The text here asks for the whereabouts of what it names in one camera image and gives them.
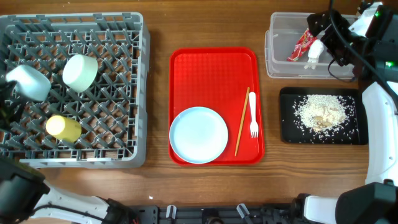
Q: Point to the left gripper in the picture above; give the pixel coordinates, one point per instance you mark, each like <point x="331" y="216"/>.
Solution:
<point x="5" y="112"/>

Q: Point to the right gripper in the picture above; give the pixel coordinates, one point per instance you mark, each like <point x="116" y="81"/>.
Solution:
<point x="323" y="25"/>

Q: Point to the white napkin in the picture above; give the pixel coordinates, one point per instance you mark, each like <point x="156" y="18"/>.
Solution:
<point x="314" y="53"/>

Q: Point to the small light green saucer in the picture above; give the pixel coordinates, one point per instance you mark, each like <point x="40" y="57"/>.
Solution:
<point x="30" y="82"/>

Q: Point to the red sauce packet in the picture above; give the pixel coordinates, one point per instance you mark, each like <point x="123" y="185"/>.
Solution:
<point x="303" y="45"/>

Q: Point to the yellow plastic cup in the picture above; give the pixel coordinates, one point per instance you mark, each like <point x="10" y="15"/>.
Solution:
<point x="63" y="128"/>

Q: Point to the pile of rice waste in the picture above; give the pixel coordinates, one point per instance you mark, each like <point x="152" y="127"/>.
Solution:
<point x="325" y="117"/>

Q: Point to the light green bowl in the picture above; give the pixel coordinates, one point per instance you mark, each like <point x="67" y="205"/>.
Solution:
<point x="80" y="72"/>

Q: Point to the large light blue plate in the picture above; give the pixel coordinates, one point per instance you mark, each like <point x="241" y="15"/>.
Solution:
<point x="198" y="135"/>

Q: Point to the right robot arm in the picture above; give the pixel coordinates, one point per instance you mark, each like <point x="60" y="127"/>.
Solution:
<point x="370" y="45"/>

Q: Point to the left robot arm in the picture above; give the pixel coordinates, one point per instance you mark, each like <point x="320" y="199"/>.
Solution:
<point x="24" y="191"/>

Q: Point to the grey dishwasher rack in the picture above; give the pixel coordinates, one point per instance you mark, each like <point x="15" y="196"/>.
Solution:
<point x="111" y="112"/>

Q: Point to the clear plastic bin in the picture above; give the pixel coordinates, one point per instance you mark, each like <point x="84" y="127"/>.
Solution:
<point x="284" y="31"/>

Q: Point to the black plastic tray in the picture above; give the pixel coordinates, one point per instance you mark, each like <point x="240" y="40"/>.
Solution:
<point x="291" y="134"/>

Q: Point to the wooden chopstick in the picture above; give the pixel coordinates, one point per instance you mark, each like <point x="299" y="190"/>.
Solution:
<point x="242" y="121"/>

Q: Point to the red plastic tray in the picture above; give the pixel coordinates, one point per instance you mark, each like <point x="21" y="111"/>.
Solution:
<point x="217" y="78"/>

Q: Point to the white plastic fork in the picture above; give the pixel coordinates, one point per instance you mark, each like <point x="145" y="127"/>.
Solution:
<point x="254" y="128"/>

